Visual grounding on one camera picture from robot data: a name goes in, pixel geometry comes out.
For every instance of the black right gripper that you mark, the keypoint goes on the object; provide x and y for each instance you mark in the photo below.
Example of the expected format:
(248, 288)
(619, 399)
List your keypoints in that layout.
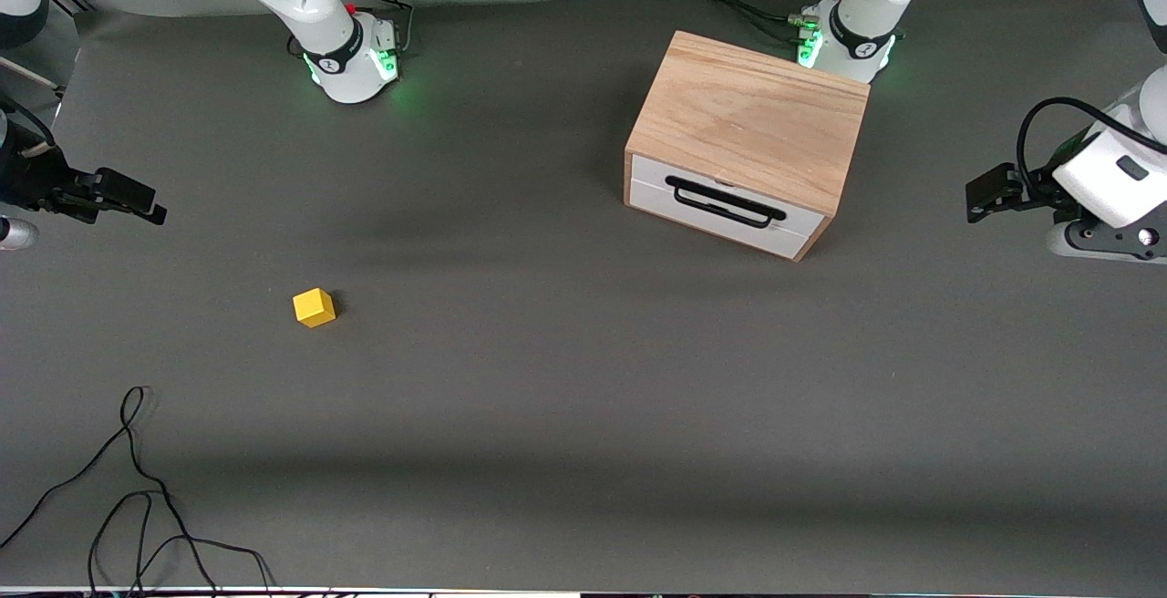
(35, 180)

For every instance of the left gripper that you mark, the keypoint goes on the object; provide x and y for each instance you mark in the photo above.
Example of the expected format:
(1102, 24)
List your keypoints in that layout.
(1037, 190)

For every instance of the wooden drawer cabinet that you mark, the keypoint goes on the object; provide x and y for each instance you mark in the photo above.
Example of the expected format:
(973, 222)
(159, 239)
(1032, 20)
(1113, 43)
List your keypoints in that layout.
(748, 115)

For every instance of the grey table mat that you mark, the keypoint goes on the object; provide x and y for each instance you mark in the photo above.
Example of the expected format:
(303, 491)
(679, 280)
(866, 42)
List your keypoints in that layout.
(547, 397)

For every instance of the yellow cube block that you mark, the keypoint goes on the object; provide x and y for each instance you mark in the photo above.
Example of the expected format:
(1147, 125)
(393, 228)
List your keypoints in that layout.
(313, 309)

